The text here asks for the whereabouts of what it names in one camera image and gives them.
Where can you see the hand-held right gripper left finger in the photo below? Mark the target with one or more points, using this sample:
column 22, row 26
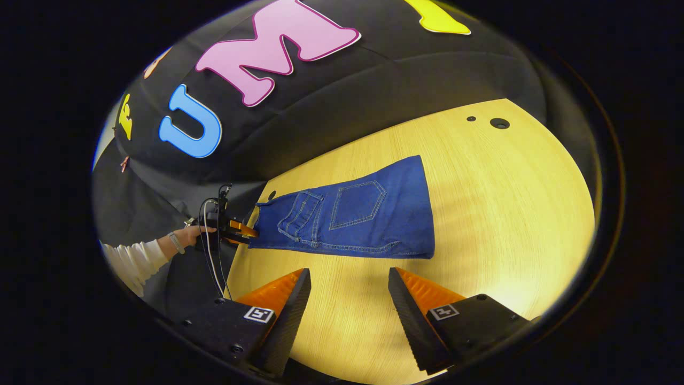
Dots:
column 291, row 321

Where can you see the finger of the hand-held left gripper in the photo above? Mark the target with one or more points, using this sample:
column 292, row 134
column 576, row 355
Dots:
column 243, row 229

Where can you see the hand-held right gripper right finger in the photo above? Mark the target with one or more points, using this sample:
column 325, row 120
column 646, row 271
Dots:
column 411, row 321

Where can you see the blue denim jeans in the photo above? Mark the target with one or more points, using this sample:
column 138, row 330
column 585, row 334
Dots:
column 385, row 224

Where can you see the grey wristband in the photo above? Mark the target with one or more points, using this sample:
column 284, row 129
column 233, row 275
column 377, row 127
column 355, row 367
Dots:
column 176, row 242

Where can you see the red backdrop clip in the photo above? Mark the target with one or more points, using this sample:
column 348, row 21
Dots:
column 124, row 163

